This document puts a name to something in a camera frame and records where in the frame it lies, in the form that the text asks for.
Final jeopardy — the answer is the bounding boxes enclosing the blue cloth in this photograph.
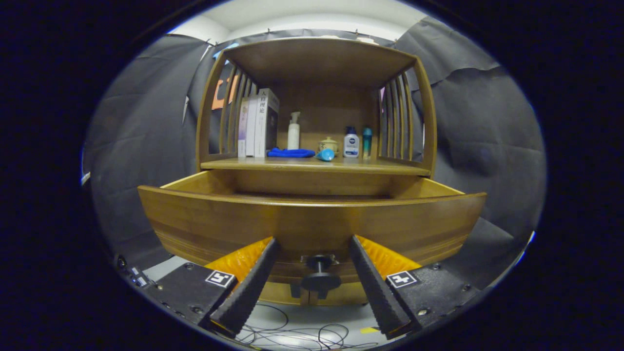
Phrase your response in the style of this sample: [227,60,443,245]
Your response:
[267,147,316,158]

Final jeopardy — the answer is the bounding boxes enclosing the wooden drawer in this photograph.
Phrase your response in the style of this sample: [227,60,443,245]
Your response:
[137,170,487,307]

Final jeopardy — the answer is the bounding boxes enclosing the pale purple book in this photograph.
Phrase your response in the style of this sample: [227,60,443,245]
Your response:
[237,97,250,157]

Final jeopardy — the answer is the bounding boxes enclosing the wooden cabinet door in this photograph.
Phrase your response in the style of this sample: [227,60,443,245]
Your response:
[261,282,312,307]
[312,282,369,307]

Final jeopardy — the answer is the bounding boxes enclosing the wooden cabinet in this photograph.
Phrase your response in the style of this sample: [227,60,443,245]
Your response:
[195,37,438,308]

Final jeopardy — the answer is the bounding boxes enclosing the wooden countertop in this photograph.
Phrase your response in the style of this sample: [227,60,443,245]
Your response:
[200,155,432,177]

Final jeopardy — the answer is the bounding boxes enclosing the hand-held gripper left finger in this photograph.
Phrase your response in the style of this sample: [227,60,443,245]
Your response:
[146,237,282,338]

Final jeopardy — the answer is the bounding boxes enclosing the white lotion bottle blue cap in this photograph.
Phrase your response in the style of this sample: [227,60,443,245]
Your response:
[343,126,360,158]

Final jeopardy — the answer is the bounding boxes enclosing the black drawer knob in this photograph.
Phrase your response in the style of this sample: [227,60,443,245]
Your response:
[300,254,342,293]

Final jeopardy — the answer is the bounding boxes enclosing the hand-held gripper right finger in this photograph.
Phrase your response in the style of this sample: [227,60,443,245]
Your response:
[349,234,481,340]

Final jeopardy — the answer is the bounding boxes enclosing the white pump bottle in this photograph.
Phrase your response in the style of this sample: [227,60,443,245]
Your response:
[287,112,301,150]

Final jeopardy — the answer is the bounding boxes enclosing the black floor cables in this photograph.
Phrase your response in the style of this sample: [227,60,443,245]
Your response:
[234,302,381,351]

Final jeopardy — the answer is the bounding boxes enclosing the black power strip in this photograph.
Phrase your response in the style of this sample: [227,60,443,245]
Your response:
[116,254,152,288]

